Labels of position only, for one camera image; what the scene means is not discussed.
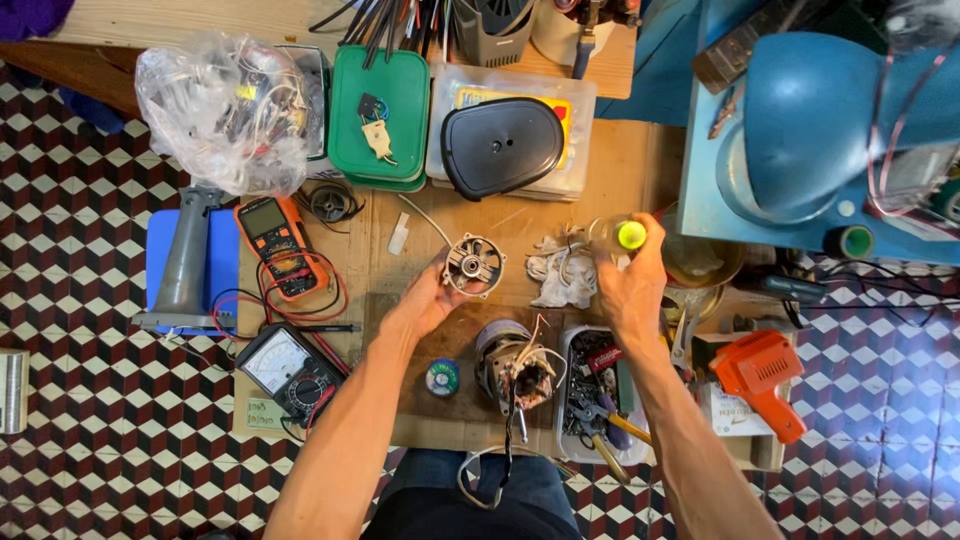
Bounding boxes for person's left hand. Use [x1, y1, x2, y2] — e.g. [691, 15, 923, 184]
[380, 251, 489, 342]

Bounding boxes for person's right hand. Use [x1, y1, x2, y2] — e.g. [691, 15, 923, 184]
[594, 213, 669, 345]

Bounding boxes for screwdriver with yellow-green handle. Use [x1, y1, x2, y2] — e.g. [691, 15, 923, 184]
[587, 215, 648, 256]

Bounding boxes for round metal motor end cap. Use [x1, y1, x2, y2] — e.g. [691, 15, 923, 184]
[441, 233, 507, 300]

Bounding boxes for metal scissors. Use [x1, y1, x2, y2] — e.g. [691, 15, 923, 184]
[661, 306, 703, 384]

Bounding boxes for small white plastic piece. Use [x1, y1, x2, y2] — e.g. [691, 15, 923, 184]
[387, 212, 412, 256]

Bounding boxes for brass bowl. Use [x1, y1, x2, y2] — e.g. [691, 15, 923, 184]
[657, 202, 748, 291]

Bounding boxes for dirty white rag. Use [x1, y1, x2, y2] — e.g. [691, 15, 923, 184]
[525, 223, 610, 311]

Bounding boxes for clear tray of small tools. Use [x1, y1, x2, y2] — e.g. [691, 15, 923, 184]
[555, 324, 652, 468]

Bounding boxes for brown wooden work board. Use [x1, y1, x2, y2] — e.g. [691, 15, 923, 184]
[363, 292, 571, 430]

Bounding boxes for red and black test leads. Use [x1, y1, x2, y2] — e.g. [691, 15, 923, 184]
[210, 249, 363, 376]

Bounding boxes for black analog multimeter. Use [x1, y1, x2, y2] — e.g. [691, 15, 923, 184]
[234, 323, 347, 429]

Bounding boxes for black rectangular device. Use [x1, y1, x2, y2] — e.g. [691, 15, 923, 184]
[733, 270, 828, 305]

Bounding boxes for orange soldering gun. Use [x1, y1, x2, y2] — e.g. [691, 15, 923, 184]
[708, 330, 808, 446]

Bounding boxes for orange digital multimeter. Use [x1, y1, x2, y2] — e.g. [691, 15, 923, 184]
[233, 195, 332, 303]

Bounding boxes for white cardboard box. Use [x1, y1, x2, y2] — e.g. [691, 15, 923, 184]
[697, 378, 793, 439]

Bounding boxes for clear plastic box yellow label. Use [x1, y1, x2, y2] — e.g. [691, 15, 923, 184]
[425, 63, 598, 202]

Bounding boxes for beige plug with black part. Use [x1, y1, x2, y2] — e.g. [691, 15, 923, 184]
[357, 93, 399, 167]

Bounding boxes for black fan motor cover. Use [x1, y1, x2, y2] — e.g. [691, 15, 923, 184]
[440, 96, 566, 202]

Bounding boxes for blue plastic stool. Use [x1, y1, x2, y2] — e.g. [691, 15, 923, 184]
[145, 208, 241, 337]

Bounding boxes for person's blue jeans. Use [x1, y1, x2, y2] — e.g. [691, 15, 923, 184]
[388, 448, 583, 534]

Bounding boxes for green plastic lidded box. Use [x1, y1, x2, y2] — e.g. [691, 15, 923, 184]
[327, 45, 432, 193]

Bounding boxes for person's black shirt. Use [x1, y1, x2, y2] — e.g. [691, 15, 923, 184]
[360, 487, 585, 540]

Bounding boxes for green tape roll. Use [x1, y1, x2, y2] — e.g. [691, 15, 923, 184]
[822, 225, 876, 261]

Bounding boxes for grey plastic fan stand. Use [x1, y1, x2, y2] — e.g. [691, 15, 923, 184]
[132, 183, 240, 333]

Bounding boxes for blue metal machine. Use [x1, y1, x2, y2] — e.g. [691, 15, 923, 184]
[676, 0, 960, 266]

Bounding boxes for cream round container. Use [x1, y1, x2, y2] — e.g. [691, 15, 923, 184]
[529, 0, 594, 67]

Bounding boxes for clear plastic bag of parts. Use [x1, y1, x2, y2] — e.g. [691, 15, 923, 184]
[135, 31, 325, 198]

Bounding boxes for grey plastic fan base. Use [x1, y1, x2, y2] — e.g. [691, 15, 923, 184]
[453, 0, 538, 69]

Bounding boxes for blue cloth item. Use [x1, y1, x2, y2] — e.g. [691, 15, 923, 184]
[58, 86, 126, 136]

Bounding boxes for shiny metal cylinder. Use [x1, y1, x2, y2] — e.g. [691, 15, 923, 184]
[0, 348, 30, 435]

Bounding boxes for purple cloth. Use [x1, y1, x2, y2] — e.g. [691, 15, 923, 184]
[0, 0, 76, 43]

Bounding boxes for green solder wire roll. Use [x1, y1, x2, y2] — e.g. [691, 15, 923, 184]
[425, 357, 461, 398]

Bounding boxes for fan motor stator with wires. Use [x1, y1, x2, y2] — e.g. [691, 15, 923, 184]
[474, 313, 569, 444]

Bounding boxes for black wire spool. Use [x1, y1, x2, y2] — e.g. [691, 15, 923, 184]
[294, 182, 366, 234]

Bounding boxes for yellow handled pliers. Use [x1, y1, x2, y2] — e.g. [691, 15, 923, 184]
[573, 401, 654, 486]

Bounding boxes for white power cable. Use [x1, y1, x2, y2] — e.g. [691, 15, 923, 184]
[456, 444, 579, 512]

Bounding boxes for black cables on floor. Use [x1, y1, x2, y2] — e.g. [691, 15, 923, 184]
[780, 258, 960, 331]

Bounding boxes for blue handled tool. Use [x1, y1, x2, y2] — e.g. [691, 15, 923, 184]
[571, 0, 606, 81]

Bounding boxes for bundle of black cables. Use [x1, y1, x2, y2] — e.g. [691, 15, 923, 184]
[308, 0, 459, 71]

